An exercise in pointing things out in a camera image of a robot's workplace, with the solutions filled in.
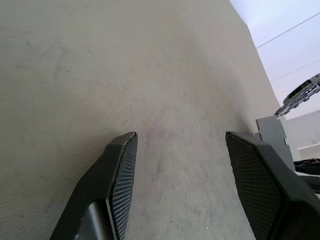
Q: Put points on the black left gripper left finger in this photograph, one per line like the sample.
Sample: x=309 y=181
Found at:
x=100 y=180

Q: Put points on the black frame base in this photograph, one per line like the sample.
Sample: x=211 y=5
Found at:
x=308 y=167

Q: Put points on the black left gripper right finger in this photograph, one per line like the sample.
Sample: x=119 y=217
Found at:
x=270 y=190

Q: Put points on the grey angular device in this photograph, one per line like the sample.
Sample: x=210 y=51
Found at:
x=300 y=93

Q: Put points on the grey notched panel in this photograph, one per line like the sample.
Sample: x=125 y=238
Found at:
x=273 y=132

